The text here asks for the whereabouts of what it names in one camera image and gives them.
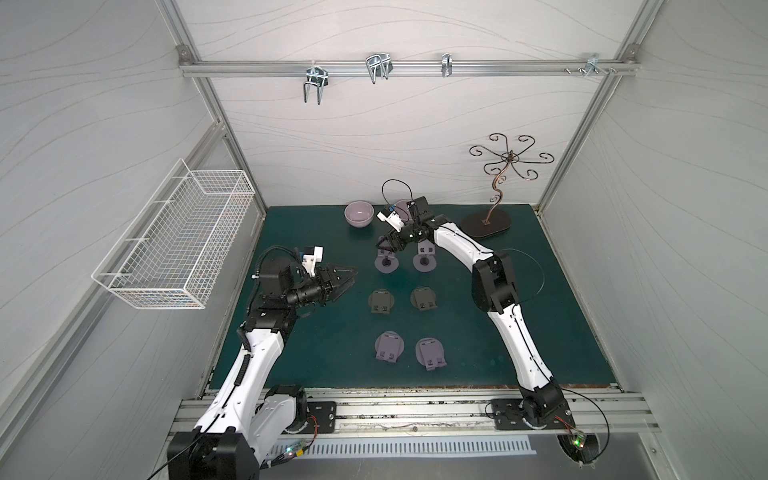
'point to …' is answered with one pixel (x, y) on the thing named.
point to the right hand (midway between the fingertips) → (381, 238)
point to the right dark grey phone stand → (423, 298)
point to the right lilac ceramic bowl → (401, 208)
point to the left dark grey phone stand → (381, 301)
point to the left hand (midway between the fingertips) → (356, 277)
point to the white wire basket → (174, 248)
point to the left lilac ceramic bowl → (359, 214)
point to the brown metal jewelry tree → (493, 222)
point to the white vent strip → (423, 445)
